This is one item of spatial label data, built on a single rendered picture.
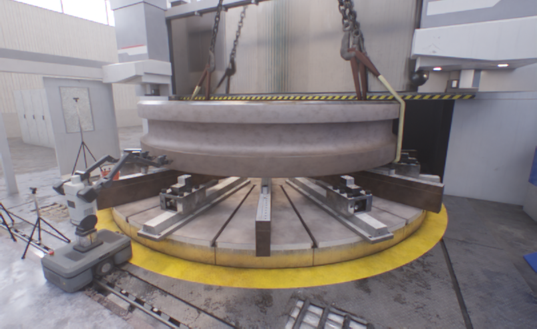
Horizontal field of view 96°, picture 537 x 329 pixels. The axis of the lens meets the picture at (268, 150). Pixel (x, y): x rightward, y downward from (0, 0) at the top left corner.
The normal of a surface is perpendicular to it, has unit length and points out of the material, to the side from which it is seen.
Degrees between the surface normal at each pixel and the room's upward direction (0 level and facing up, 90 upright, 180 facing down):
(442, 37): 90
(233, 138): 90
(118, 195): 90
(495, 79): 90
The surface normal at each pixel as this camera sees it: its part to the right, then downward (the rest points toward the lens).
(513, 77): -0.46, 0.18
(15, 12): 0.89, 0.09
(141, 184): 0.70, 0.15
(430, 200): -0.72, 0.14
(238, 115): -0.15, 0.20
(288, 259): 0.06, 0.20
